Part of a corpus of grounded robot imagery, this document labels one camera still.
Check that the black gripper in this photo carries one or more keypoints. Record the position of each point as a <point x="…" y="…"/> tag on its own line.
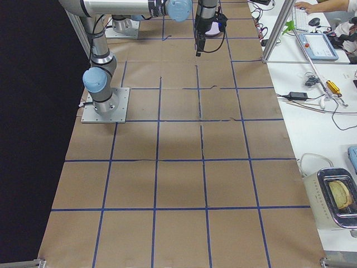
<point x="201" y="28"/>

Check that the lavender plate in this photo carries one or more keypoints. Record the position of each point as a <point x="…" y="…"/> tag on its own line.
<point x="214" y="31"/>

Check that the person's hand on keyboard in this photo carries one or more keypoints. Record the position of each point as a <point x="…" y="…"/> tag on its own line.
<point x="307" y="7"/>

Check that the green reach grabber tool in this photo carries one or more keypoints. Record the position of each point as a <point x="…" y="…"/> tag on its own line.
<point x="309" y="58"/>

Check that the white keyboard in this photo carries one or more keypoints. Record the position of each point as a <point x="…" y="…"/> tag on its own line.
<point x="299" y="18"/>

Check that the black power adapter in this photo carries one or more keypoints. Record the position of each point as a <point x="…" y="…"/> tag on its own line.
<point x="298" y="96"/>

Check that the black computer mouse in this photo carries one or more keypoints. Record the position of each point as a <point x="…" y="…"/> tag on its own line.
<point x="314" y="22"/>

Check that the teach pendant tablet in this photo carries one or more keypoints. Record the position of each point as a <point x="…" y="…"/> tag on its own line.
<point x="317" y="46"/>

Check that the brown paper table cover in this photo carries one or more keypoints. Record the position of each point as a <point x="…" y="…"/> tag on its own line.
<point x="202" y="174"/>

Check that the cream toaster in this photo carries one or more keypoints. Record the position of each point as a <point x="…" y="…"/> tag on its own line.
<point x="327" y="215"/>

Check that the bread slice in toaster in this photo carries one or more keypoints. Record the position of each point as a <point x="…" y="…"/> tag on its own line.
<point x="341" y="194"/>

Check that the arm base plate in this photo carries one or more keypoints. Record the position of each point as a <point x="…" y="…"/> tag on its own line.
<point x="133" y="34"/>
<point x="112" y="111"/>

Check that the aluminium frame post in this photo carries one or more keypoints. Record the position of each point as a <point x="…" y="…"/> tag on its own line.
<point x="277" y="29"/>

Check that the yellow handled tool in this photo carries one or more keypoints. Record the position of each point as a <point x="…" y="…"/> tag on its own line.
<point x="333" y="88"/>

